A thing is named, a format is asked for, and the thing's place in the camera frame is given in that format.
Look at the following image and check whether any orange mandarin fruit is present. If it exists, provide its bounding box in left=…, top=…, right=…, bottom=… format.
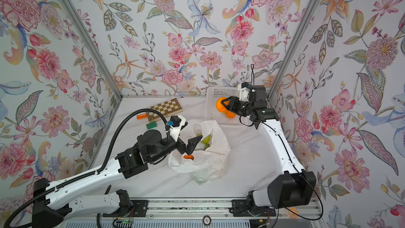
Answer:
left=184, top=155, right=194, bottom=160
left=216, top=97, right=227, bottom=114

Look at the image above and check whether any white translucent plastic bag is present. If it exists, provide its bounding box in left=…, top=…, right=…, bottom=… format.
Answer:
left=168, top=120, right=231, bottom=185

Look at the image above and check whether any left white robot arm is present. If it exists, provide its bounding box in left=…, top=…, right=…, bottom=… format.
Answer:
left=32, top=130, right=203, bottom=228

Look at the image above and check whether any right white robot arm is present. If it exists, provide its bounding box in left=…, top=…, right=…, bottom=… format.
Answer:
left=216, top=82, right=316, bottom=209

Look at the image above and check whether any green pear fruit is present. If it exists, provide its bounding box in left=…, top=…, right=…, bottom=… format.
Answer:
left=201, top=135, right=211, bottom=150

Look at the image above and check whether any white perforated plastic basket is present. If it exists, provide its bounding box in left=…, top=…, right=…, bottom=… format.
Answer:
left=205, top=85, right=252, bottom=128

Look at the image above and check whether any green toy building brick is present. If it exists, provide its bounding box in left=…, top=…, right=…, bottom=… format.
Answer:
left=146, top=122, right=157, bottom=130

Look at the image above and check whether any orange toy building brick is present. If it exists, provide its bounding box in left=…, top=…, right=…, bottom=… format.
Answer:
left=137, top=113, right=147, bottom=120

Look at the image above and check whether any wooden folding chessboard box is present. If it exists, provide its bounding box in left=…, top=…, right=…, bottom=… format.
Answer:
left=147, top=98, right=183, bottom=122

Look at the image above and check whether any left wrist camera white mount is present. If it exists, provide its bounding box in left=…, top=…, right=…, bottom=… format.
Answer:
left=167, top=115, right=187, bottom=142

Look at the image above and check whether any black corrugated cable hose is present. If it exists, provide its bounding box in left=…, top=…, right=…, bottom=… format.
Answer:
left=3, top=108, right=170, bottom=228

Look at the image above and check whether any aluminium back bottom rail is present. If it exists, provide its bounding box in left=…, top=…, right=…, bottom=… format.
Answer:
left=121, top=93, right=269, bottom=98

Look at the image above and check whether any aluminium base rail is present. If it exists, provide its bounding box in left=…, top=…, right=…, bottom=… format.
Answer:
left=52, top=197, right=320, bottom=228

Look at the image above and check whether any aluminium corner post right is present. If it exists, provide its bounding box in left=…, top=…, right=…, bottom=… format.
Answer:
left=268, top=0, right=320, bottom=101

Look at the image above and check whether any aluminium corner post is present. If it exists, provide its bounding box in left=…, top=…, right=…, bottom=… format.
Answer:
left=268, top=0, right=320, bottom=101
left=60, top=0, right=123, bottom=101

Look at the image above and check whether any aluminium corner post left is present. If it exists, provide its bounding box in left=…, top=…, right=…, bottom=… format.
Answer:
left=60, top=0, right=123, bottom=101

